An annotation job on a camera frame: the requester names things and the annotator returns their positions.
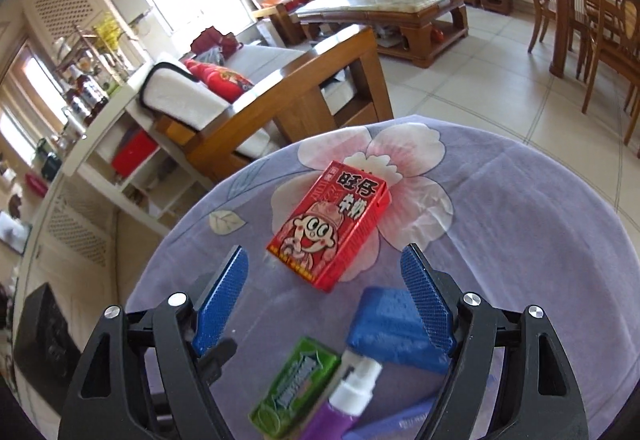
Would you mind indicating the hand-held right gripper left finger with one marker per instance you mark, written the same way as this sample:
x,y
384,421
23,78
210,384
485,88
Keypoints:
x,y
220,300

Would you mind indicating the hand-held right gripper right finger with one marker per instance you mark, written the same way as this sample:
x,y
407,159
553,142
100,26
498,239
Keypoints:
x,y
430,300

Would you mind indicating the red milk carton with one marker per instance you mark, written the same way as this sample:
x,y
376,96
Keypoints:
x,y
325,225

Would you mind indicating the blue sponge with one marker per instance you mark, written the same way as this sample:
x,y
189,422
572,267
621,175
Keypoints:
x,y
385,330

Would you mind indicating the green gum pack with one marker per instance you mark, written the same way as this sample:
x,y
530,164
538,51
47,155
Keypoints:
x,y
290,390

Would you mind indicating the purple spray bottle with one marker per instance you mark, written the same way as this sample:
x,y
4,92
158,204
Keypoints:
x,y
352,392

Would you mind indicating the light blue flat packet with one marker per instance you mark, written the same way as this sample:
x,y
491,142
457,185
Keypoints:
x,y
400,420

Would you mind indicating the red box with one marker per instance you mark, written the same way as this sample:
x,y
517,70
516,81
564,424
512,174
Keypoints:
x,y
134,155

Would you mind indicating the black box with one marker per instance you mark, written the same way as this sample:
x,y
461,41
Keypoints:
x,y
45,335

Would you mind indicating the white shelf unit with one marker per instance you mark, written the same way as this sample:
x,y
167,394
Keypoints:
x,y
100,135

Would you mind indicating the white sofa cushion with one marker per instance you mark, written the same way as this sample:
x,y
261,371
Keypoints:
x,y
185,92

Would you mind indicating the red printed cushion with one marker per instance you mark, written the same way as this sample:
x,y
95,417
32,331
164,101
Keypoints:
x,y
220,80

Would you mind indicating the wooden sofa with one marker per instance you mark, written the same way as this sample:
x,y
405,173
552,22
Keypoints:
x,y
300,90

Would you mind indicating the dark glass bottle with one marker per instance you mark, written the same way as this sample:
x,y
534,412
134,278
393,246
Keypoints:
x,y
92,92
79,106

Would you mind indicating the dark red bag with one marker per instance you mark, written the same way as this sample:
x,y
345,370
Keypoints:
x,y
215,42

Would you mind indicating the wooden armchair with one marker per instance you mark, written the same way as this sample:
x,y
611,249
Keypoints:
x,y
280,15

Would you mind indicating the yellow flowers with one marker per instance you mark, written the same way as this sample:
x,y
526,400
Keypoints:
x,y
107,30

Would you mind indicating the wooden marble-top coffee table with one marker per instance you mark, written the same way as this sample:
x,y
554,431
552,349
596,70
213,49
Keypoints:
x,y
380,2

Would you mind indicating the wooden dining table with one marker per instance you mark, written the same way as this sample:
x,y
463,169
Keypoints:
x,y
570,5

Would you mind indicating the white lattice cabinet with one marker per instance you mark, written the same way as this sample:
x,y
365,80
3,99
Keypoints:
x,y
62,2

